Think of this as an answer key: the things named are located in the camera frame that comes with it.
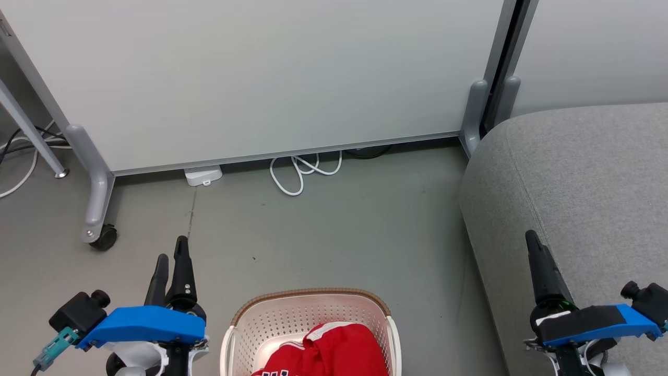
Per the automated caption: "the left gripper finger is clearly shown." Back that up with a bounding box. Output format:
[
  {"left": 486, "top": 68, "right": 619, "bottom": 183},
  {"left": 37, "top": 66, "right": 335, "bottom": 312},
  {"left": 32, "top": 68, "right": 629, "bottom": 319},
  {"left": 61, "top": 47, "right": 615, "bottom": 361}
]
[
  {"left": 166, "top": 236, "right": 199, "bottom": 309},
  {"left": 144, "top": 254, "right": 170, "bottom": 308}
]

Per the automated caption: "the looped white cable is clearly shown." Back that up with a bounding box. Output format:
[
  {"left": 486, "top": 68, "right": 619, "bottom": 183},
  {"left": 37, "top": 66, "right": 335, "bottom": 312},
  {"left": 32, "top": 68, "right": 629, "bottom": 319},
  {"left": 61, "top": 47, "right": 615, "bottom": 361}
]
[{"left": 269, "top": 150, "right": 343, "bottom": 197}]

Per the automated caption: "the black cable under partition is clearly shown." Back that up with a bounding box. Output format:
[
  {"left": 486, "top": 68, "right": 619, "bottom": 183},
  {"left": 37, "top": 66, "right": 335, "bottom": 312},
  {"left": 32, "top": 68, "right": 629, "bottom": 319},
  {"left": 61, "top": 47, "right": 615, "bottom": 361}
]
[{"left": 344, "top": 145, "right": 393, "bottom": 159}]

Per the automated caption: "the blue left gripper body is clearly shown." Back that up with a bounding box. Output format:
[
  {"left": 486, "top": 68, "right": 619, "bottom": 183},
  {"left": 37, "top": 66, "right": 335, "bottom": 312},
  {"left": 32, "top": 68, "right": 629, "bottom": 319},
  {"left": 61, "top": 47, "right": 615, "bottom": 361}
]
[{"left": 77, "top": 297, "right": 208, "bottom": 349}]

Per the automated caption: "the black floor cable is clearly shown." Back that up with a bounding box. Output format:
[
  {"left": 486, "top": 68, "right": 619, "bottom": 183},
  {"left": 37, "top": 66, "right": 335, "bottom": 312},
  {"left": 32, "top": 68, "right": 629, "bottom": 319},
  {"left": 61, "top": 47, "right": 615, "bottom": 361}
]
[{"left": 0, "top": 125, "right": 68, "bottom": 163}]

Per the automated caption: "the white floor cable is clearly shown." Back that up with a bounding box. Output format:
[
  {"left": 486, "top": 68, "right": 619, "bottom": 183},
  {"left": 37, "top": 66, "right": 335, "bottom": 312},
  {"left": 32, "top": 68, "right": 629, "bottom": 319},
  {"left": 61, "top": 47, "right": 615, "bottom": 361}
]
[{"left": 0, "top": 120, "right": 71, "bottom": 200}]

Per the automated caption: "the grey metal table leg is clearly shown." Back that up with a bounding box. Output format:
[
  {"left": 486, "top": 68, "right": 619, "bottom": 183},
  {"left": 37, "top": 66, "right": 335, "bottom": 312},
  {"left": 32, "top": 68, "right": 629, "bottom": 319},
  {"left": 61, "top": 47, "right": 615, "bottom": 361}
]
[{"left": 0, "top": 78, "right": 70, "bottom": 179}]

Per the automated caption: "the grey partition leg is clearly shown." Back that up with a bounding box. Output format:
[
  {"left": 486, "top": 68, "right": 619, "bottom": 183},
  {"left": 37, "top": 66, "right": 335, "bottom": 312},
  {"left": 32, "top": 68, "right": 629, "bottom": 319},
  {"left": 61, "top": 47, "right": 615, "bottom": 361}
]
[
  {"left": 65, "top": 124, "right": 116, "bottom": 245},
  {"left": 493, "top": 76, "right": 521, "bottom": 127},
  {"left": 459, "top": 78, "right": 491, "bottom": 158}
]

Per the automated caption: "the teal camera cable connector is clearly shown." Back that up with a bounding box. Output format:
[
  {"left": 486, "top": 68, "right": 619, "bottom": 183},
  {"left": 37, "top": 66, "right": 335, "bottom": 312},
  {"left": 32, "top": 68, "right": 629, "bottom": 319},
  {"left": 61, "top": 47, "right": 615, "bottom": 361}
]
[{"left": 31, "top": 327, "right": 79, "bottom": 376}]

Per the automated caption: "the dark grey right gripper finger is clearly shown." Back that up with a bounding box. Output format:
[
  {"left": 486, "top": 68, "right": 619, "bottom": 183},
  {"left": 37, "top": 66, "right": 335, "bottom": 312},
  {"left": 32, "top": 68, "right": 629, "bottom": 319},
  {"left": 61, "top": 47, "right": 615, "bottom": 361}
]
[{"left": 524, "top": 229, "right": 574, "bottom": 310}]

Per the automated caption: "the white perforated laundry basket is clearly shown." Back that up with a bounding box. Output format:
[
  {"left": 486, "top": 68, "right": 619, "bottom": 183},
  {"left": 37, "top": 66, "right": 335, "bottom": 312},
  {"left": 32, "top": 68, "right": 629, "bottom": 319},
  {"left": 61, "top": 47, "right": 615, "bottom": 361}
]
[{"left": 219, "top": 288, "right": 402, "bottom": 376}]

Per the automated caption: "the red white garment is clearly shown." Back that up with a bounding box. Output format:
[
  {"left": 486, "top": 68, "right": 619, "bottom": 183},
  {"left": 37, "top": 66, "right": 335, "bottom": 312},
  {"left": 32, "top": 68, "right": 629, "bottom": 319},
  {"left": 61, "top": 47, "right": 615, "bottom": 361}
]
[{"left": 250, "top": 322, "right": 391, "bottom": 376}]

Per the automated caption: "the white power adapter box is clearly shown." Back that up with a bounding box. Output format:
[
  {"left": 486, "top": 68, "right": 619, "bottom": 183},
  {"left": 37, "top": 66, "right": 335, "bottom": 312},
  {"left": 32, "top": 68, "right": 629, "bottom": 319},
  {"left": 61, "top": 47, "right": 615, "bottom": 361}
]
[{"left": 184, "top": 165, "right": 223, "bottom": 187}]

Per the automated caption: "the white partition panel grey frame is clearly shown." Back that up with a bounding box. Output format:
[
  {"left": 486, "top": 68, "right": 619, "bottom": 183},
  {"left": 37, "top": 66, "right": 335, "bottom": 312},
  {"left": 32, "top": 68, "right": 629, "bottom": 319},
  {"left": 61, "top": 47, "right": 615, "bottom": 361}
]
[{"left": 0, "top": 0, "right": 517, "bottom": 176}]

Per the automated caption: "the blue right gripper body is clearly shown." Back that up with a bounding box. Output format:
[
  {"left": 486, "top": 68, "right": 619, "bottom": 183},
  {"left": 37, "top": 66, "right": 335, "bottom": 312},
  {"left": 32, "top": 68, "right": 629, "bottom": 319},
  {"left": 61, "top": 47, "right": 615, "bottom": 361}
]
[{"left": 530, "top": 301, "right": 663, "bottom": 349}]

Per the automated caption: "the black caster wheel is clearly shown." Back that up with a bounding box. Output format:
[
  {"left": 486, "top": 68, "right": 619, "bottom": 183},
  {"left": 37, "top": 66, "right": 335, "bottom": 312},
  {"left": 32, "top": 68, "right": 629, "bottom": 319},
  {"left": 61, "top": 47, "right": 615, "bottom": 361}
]
[{"left": 89, "top": 225, "right": 118, "bottom": 252}]

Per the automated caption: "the grey fabric sofa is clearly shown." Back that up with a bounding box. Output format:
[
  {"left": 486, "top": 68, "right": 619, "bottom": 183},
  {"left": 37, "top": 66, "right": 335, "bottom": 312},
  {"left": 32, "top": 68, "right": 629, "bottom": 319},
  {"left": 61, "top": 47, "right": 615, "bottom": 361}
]
[{"left": 459, "top": 102, "right": 668, "bottom": 376}]

